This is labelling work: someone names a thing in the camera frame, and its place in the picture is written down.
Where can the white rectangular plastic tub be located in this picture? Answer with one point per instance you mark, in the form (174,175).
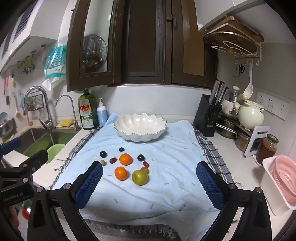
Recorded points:
(272,199)

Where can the small black hanging scissors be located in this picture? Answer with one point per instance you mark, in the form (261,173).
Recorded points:
(241,69)

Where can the slim steel gooseneck faucet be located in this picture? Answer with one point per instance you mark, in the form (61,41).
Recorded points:
(73,109)

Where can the black knife block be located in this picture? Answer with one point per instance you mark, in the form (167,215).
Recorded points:
(204,115)

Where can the white scalloped ceramic bowl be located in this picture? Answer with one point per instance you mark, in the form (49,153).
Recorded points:
(138,125)

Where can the white plastic ladle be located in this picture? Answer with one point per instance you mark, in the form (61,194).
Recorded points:
(248,89)

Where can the pink plastic colander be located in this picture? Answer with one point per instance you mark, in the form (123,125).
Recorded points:
(284,178)

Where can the tall steel spring faucet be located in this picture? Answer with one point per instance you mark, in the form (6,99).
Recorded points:
(45,97)

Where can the orange tangerine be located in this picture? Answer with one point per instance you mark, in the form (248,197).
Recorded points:
(125,159)
(121,173)

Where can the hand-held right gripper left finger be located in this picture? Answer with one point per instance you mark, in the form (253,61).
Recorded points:
(89,185)

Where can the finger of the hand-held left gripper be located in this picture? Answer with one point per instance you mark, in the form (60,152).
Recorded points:
(34,161)
(10,145)

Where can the green grape fruit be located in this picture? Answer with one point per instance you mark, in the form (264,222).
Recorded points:
(139,177)

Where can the dark brown window frame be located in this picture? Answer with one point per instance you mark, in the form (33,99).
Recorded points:
(143,46)

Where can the white plastic stand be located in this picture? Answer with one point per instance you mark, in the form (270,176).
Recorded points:
(251,148)

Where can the perforated steel steamer plate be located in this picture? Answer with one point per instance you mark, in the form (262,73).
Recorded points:
(94,49)

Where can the light green plastic basin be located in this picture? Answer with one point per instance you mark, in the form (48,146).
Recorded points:
(55,151)

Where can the grey checked cloth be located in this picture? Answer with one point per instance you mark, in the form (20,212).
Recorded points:
(208,148)

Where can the light blue speckled cloth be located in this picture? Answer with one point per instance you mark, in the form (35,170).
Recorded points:
(150,199)

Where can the small tan fruit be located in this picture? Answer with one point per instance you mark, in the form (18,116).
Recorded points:
(103,163)
(145,170)

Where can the white blue pump bottle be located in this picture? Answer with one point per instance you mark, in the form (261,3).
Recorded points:
(102,114)

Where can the brass wall hooks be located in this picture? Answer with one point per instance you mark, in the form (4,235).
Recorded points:
(27,64)

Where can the white range hood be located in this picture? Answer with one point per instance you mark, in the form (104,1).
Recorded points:
(27,23)

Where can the cream ceramic teapot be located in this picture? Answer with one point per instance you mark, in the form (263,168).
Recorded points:
(251,115)

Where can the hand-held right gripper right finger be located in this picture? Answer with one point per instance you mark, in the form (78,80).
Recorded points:
(210,186)

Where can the steel cooking pot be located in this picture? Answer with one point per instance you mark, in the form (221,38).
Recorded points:
(242,141)
(225,127)

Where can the small red grape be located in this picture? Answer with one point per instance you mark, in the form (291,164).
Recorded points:
(146,164)
(113,160)

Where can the green dish soap bottle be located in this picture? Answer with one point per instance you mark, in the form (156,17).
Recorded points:
(87,111)

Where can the teal hanging plastic bag pack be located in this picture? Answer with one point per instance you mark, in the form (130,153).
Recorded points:
(55,61)

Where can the white wall power outlet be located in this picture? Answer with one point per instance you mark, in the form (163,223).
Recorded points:
(268,103)
(260,98)
(281,109)

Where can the wooden cutting board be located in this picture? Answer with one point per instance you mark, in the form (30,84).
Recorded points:
(231,34)

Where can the red object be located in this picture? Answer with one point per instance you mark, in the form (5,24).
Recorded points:
(26,209)

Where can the glass jar of red sauce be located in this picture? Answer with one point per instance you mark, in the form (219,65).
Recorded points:
(267,150)

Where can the white lidded casserole pot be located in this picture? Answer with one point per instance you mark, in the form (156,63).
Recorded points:
(230,106)

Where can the steel kitchen sink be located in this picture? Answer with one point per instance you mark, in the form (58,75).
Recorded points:
(41,136)

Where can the yellow sponge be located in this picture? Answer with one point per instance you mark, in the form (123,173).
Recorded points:
(66,123)

